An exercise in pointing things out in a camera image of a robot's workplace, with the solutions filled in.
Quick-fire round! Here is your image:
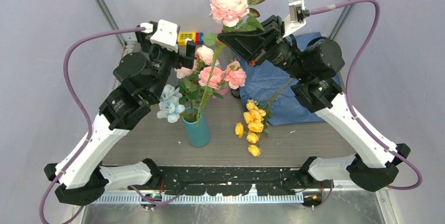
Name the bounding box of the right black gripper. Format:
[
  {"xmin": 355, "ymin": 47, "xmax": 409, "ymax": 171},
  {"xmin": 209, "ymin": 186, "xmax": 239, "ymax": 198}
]
[{"xmin": 217, "ymin": 15, "xmax": 309, "ymax": 81}]

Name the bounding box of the pink flower stem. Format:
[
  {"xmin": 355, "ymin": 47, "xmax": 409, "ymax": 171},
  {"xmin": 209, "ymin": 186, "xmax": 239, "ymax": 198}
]
[
  {"xmin": 198, "ymin": 60, "xmax": 247, "ymax": 90},
  {"xmin": 176, "ymin": 45, "xmax": 222, "ymax": 122},
  {"xmin": 194, "ymin": 0, "xmax": 272, "ymax": 124}
]

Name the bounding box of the blue flower stem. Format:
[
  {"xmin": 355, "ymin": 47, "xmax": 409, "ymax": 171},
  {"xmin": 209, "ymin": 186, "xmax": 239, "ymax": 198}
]
[{"xmin": 156, "ymin": 84, "xmax": 185, "ymax": 123}]

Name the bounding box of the black ribbon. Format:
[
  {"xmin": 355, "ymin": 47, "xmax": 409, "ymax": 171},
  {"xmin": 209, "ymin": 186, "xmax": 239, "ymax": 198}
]
[{"xmin": 230, "ymin": 89, "xmax": 241, "ymax": 100}]

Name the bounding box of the blue flower bouquet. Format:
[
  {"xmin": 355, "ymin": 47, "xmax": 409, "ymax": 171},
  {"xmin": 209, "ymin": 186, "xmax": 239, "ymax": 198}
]
[{"xmin": 238, "ymin": 31, "xmax": 344, "ymax": 126}]

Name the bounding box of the yellow flower stem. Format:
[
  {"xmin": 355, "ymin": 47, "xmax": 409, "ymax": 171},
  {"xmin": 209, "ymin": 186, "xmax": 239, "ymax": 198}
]
[{"xmin": 234, "ymin": 79, "xmax": 292, "ymax": 157}]

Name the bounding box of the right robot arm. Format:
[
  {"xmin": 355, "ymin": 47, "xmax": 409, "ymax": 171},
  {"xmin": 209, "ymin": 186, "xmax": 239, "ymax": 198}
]
[{"xmin": 217, "ymin": 16, "xmax": 410, "ymax": 192}]

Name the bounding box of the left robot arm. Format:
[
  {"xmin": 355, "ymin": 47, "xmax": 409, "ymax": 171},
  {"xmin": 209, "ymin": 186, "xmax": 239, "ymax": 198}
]
[{"xmin": 44, "ymin": 39, "xmax": 196, "ymax": 206}]

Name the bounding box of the teal vase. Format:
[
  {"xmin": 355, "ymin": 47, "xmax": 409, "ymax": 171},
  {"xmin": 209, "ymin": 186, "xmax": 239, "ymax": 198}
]
[{"xmin": 182, "ymin": 107, "xmax": 211, "ymax": 147}]

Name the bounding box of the red blue toy block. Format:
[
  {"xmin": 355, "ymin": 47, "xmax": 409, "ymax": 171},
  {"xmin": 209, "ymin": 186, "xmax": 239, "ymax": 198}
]
[{"xmin": 194, "ymin": 32, "xmax": 204, "ymax": 45}]

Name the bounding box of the yellow toy block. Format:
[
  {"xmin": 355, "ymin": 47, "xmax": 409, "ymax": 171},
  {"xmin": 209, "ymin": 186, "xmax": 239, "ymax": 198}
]
[{"xmin": 177, "ymin": 32, "xmax": 197, "ymax": 46}]

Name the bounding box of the pink metronome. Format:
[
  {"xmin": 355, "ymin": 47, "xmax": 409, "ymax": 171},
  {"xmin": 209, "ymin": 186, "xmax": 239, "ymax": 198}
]
[{"xmin": 212, "ymin": 87, "xmax": 231, "ymax": 99}]

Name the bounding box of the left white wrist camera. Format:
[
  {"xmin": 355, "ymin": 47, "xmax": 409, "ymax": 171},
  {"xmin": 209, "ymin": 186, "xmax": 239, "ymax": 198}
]
[{"xmin": 140, "ymin": 19, "xmax": 180, "ymax": 52}]

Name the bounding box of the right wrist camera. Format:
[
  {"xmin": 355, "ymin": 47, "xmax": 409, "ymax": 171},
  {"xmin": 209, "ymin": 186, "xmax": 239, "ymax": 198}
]
[{"xmin": 282, "ymin": 0, "xmax": 308, "ymax": 38}]

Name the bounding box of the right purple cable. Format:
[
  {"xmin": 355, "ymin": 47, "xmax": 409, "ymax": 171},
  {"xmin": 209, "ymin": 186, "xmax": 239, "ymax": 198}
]
[{"xmin": 302, "ymin": 0, "xmax": 423, "ymax": 211}]

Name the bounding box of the purple cable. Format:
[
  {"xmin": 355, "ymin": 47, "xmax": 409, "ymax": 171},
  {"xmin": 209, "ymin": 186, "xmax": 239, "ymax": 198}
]
[
  {"xmin": 302, "ymin": 0, "xmax": 423, "ymax": 211},
  {"xmin": 39, "ymin": 26, "xmax": 185, "ymax": 224}
]

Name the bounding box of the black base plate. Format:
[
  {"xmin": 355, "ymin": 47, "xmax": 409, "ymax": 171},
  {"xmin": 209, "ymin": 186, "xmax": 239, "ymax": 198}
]
[{"xmin": 126, "ymin": 165, "xmax": 335, "ymax": 197}]

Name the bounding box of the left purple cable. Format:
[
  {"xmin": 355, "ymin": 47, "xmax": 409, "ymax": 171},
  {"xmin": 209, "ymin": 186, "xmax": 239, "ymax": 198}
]
[{"xmin": 39, "ymin": 26, "xmax": 185, "ymax": 224}]

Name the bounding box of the aluminium frame rail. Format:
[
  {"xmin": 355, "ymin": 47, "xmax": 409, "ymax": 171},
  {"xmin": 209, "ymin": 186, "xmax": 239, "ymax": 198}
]
[{"xmin": 73, "ymin": 166, "xmax": 391, "ymax": 205}]

